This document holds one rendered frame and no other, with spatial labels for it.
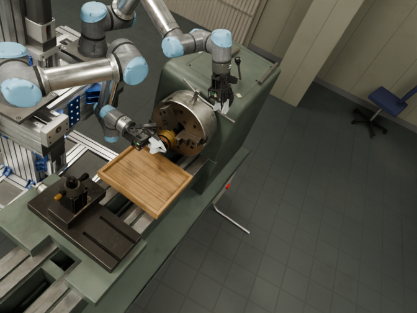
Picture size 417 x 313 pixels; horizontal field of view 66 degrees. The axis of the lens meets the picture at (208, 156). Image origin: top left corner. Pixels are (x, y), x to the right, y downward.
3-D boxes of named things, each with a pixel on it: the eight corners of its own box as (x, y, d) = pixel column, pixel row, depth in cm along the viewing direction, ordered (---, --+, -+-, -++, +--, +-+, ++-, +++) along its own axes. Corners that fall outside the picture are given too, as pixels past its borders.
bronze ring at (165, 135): (165, 123, 154) (154, 133, 148) (181, 133, 153) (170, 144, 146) (162, 136, 161) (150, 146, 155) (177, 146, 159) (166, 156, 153)
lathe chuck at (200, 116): (156, 123, 179) (171, 80, 156) (201, 157, 176) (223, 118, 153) (146, 131, 173) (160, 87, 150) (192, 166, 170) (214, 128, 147)
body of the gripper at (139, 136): (140, 153, 149) (120, 138, 151) (152, 143, 154) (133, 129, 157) (142, 141, 143) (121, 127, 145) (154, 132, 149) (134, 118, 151)
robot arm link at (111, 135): (113, 127, 170) (115, 111, 162) (121, 142, 165) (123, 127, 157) (98, 130, 166) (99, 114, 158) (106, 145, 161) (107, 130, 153)
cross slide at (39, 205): (63, 182, 142) (63, 176, 138) (140, 240, 135) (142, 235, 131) (27, 208, 130) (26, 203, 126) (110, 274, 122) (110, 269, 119)
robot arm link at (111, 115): (109, 113, 160) (110, 100, 154) (126, 125, 158) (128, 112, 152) (97, 120, 155) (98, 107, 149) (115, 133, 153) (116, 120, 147)
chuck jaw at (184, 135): (186, 125, 160) (207, 135, 156) (185, 133, 163) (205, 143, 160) (174, 136, 152) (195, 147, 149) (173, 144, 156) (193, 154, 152)
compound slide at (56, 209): (87, 183, 139) (88, 176, 136) (105, 196, 138) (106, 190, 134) (48, 215, 126) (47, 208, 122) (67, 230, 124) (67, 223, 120)
